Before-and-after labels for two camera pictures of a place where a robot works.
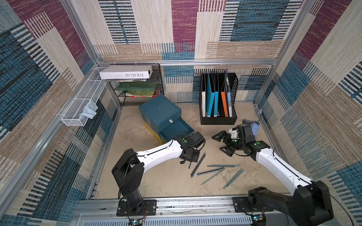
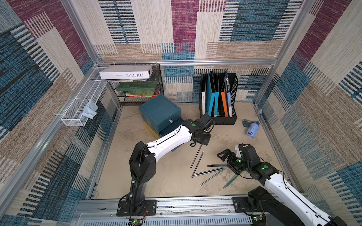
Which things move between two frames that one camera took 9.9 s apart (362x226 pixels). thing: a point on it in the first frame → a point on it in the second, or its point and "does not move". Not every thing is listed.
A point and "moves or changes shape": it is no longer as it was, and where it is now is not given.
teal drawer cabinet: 163,117 does not move
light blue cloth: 90,110 does not move
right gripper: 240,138 → 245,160
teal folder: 209,97 does not move
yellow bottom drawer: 159,137 does not move
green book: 134,86 does not move
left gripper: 196,158 → 206,141
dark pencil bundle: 198,164 moves or changes shape
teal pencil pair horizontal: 223,165 does not move
